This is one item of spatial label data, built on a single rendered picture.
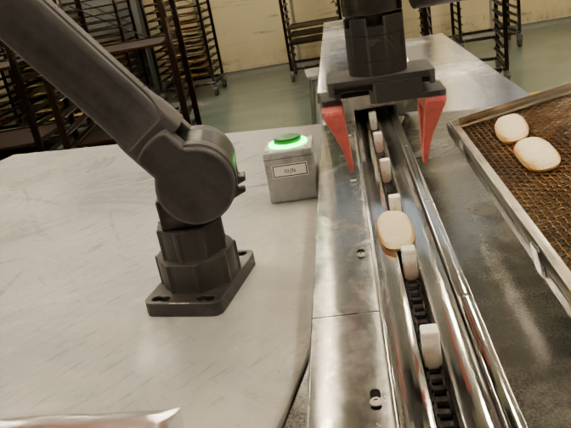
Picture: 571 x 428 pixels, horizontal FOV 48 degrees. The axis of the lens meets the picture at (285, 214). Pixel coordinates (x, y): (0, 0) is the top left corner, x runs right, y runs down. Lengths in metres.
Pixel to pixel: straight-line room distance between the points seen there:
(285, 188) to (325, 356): 0.46
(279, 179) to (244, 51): 6.90
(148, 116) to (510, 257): 0.38
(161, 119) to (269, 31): 7.11
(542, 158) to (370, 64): 0.20
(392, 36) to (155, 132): 0.24
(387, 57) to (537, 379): 0.31
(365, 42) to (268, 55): 7.14
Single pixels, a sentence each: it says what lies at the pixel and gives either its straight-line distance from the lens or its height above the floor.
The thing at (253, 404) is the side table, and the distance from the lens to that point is 0.52.
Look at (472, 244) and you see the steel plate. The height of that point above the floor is 0.82.
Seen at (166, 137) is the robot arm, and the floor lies 1.00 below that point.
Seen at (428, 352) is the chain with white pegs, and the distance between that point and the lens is 0.49.
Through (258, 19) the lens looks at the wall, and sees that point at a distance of 7.72.
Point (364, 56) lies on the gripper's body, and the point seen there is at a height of 1.04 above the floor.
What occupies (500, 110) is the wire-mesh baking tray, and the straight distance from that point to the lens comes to 0.91.
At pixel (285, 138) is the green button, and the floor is 0.91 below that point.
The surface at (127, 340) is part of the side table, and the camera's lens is 0.66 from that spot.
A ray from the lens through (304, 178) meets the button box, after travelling 0.90.
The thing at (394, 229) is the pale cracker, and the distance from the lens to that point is 0.67.
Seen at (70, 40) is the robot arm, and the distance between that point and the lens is 0.63.
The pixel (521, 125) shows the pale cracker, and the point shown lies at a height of 0.91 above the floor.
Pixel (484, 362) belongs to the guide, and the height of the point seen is 0.86.
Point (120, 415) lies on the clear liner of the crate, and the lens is 0.37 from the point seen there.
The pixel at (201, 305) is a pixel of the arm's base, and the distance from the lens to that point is 0.65.
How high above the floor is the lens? 1.13
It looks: 21 degrees down
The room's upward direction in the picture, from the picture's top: 10 degrees counter-clockwise
